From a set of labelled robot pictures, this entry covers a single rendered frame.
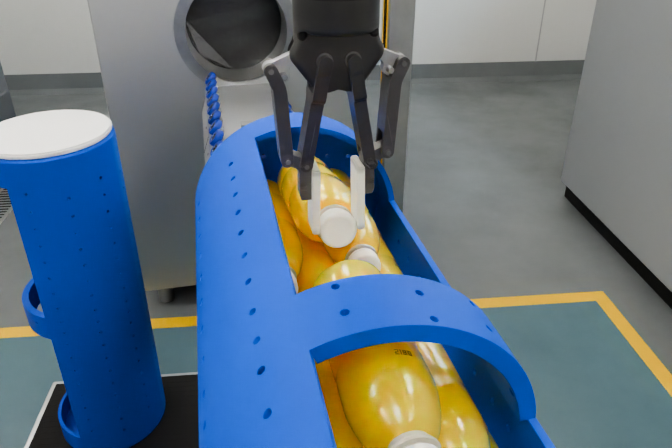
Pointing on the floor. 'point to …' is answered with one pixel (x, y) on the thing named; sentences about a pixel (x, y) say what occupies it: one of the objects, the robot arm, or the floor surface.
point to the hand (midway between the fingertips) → (336, 195)
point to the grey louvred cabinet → (628, 114)
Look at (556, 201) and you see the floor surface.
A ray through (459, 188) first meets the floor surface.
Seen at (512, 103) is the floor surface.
